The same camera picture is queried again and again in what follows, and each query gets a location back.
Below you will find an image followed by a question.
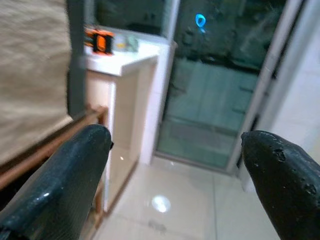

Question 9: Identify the white counter cabinet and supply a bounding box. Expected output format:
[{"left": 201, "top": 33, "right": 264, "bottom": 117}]
[{"left": 83, "top": 39, "right": 161, "bottom": 213}]

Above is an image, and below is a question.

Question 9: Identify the dark glass window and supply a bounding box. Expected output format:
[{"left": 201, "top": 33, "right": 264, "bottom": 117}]
[{"left": 86, "top": 0, "right": 180, "bottom": 38}]

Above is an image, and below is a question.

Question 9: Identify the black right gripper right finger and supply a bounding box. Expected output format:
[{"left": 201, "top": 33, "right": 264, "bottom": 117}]
[{"left": 240, "top": 129, "right": 320, "bottom": 240}]

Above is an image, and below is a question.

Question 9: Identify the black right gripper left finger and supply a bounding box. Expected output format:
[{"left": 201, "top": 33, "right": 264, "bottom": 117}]
[{"left": 0, "top": 124, "right": 115, "bottom": 240}]

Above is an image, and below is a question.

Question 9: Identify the pale glass jar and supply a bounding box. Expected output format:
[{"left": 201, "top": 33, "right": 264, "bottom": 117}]
[{"left": 114, "top": 33, "right": 140, "bottom": 53}]

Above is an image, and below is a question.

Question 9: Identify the grey steel fridge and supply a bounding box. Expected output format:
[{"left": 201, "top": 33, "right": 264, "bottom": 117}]
[{"left": 65, "top": 0, "right": 87, "bottom": 117}]

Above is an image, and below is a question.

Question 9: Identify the glass sliding door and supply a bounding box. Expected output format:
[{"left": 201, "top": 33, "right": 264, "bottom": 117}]
[{"left": 154, "top": 0, "right": 305, "bottom": 173}]

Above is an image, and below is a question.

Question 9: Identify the wooden slatted rack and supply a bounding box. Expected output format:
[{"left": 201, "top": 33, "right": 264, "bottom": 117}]
[{"left": 0, "top": 106, "right": 110, "bottom": 226}]

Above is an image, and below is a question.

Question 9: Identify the beige hanging cloth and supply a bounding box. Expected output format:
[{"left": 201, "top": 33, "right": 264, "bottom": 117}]
[{"left": 0, "top": 0, "right": 73, "bottom": 166}]

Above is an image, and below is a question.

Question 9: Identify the orange black device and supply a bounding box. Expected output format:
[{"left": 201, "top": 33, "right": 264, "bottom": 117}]
[{"left": 84, "top": 28, "right": 116, "bottom": 55}]

